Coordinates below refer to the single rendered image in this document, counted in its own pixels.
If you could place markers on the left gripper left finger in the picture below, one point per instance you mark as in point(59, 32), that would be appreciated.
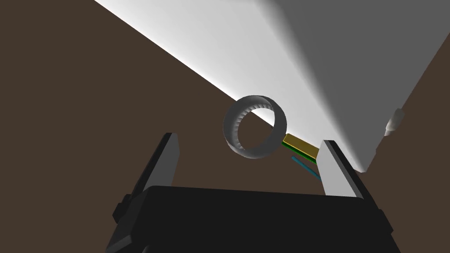
point(162, 165)

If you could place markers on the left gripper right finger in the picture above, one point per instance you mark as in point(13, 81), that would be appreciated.
point(334, 174)

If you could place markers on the teal book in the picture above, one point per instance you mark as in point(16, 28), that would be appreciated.
point(305, 168)

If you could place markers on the green book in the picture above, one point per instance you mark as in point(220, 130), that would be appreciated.
point(299, 154)

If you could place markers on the yellow book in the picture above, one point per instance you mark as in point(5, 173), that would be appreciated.
point(302, 146)

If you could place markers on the white door knob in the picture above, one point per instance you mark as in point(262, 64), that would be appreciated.
point(393, 122)

